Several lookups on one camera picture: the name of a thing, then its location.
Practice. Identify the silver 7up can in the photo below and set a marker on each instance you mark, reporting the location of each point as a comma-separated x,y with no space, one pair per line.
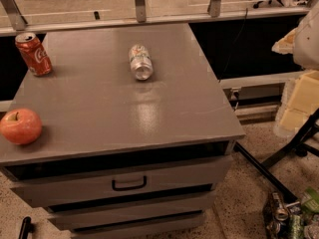
140,62

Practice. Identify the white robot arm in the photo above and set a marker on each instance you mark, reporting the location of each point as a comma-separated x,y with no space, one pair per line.
306,43

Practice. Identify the red coca-cola can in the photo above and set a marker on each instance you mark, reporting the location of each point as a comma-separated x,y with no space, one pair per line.
33,54

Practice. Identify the grey drawer cabinet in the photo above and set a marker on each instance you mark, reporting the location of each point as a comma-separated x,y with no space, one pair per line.
100,123

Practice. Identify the red apple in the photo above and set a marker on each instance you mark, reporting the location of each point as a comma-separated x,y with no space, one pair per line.
21,126

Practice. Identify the black metal stand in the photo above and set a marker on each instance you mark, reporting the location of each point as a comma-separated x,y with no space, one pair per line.
297,145

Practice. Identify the pile of cans and trash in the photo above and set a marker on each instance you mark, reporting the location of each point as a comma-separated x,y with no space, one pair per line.
295,220

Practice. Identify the black drawer handle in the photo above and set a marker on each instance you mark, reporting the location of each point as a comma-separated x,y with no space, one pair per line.
128,185

